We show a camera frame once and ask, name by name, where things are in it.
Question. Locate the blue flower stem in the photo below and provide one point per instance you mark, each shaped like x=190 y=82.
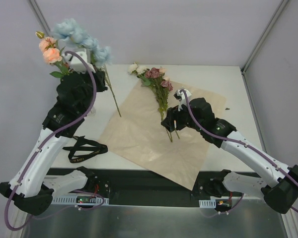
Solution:
x=77 y=38

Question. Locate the clear glass vase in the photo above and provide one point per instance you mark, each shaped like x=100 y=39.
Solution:
x=92 y=111

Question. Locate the left aluminium frame post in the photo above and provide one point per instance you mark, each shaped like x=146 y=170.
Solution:
x=41 y=19

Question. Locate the peach rose stem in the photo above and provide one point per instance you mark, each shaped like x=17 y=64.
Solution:
x=52 y=55

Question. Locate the orange wrapping paper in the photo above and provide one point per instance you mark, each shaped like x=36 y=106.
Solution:
x=137 y=135

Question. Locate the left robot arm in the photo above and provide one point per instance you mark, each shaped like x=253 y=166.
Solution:
x=27 y=189

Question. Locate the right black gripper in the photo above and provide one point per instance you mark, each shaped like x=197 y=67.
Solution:
x=175 y=117

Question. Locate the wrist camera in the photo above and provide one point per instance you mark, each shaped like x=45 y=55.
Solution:
x=76 y=64
x=183 y=96

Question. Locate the artificial flower bunch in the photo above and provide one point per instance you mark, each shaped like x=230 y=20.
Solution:
x=155 y=79

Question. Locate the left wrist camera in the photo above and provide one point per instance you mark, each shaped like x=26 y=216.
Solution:
x=76 y=64

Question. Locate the front aluminium rail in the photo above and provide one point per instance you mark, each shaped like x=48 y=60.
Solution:
x=148 y=198

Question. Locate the aluminium frame post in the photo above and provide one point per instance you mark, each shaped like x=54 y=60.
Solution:
x=41 y=19
x=265 y=34

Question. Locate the black ribbon gold lettering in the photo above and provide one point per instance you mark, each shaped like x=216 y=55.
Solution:
x=84 y=149

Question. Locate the right aluminium frame post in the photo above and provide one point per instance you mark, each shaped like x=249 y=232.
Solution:
x=265 y=34

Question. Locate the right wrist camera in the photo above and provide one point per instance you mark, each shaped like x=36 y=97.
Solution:
x=183 y=96

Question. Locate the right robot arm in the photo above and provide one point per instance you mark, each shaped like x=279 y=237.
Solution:
x=276 y=183

